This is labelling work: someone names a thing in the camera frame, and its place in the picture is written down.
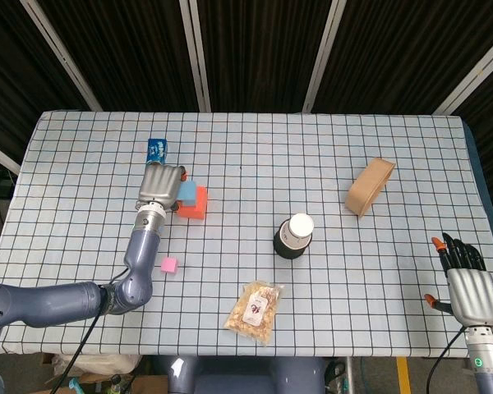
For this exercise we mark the metal table leg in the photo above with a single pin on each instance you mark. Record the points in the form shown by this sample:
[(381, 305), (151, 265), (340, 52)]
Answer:
[(348, 375)]

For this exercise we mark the grey-blue robot torso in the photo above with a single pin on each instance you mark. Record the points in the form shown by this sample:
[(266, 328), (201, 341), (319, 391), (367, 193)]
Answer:
[(238, 377)]

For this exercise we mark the clear snack bag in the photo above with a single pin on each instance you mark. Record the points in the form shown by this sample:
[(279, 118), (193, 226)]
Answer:
[(252, 312)]

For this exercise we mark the blue Oreo cookie box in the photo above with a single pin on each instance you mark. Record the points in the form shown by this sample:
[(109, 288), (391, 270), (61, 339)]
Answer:
[(157, 151)]

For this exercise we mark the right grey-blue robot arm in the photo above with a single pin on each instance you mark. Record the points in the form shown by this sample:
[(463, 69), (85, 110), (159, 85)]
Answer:
[(489, 365)]

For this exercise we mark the pink foam cube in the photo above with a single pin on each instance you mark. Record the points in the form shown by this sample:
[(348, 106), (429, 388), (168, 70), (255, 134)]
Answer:
[(169, 265)]

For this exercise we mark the blue checkered tablecloth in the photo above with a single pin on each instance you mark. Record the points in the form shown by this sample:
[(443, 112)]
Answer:
[(246, 143)]

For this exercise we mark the orange foam cube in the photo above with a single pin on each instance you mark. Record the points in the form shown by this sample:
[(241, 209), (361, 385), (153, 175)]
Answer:
[(197, 209)]

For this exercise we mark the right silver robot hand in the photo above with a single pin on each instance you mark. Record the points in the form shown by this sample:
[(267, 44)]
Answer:
[(474, 295)]

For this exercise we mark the white plastic bag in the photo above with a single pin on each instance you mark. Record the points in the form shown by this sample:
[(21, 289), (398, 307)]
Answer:
[(98, 363)]

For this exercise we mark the white metal frame post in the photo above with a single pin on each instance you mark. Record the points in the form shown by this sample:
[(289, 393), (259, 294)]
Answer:
[(0, 156), (65, 65), (322, 57), (197, 61), (472, 76)]

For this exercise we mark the white paper cup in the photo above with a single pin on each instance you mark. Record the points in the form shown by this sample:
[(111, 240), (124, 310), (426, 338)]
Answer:
[(302, 225)]

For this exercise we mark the black mesh pen holder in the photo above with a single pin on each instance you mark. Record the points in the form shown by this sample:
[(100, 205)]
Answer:
[(287, 251)]

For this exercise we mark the light blue foam cube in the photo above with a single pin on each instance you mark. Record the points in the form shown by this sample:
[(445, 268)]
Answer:
[(187, 192)]

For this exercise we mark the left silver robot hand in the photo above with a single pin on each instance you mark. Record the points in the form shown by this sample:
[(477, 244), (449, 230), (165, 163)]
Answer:
[(160, 184)]

